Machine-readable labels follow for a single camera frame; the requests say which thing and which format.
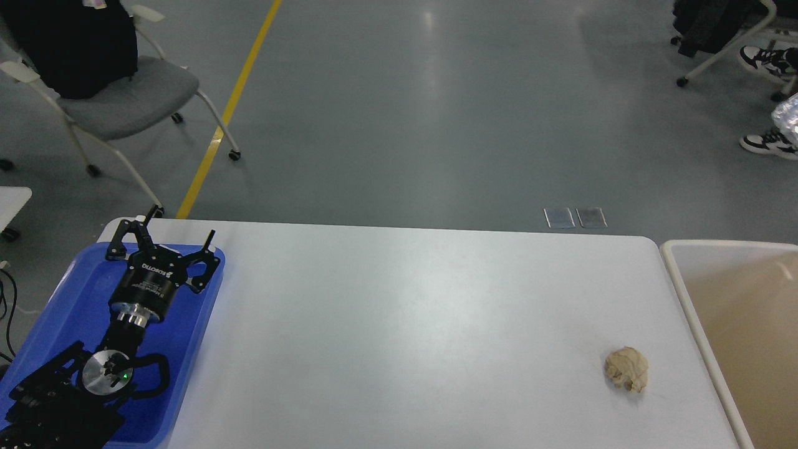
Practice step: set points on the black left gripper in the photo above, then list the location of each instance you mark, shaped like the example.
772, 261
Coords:
155, 274

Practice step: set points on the aluminium foil tray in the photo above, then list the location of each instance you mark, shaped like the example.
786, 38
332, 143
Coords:
784, 117

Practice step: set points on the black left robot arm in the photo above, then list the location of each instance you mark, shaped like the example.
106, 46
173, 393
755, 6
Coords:
108, 362

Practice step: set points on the blue plastic tray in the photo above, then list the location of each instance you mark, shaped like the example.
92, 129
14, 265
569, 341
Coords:
78, 311

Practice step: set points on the white side table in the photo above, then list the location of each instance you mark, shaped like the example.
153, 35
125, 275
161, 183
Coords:
13, 199

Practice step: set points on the grey office chair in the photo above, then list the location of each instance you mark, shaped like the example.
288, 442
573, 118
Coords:
126, 107

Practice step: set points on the black jacket on chair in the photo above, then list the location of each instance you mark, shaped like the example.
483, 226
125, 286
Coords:
77, 47

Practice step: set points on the left floor plate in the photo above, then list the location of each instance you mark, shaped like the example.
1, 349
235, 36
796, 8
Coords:
559, 218

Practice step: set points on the floor plate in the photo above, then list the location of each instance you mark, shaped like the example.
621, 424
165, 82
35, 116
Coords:
559, 218
591, 217

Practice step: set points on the right floor plate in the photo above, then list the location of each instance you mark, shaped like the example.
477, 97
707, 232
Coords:
591, 217

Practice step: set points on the crumpled brown paper ball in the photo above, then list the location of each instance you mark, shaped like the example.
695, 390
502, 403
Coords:
627, 369

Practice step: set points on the beige plastic bin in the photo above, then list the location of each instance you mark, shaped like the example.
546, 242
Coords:
740, 300

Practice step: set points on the black white sneaker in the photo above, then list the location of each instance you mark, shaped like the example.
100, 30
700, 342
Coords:
777, 64
773, 143

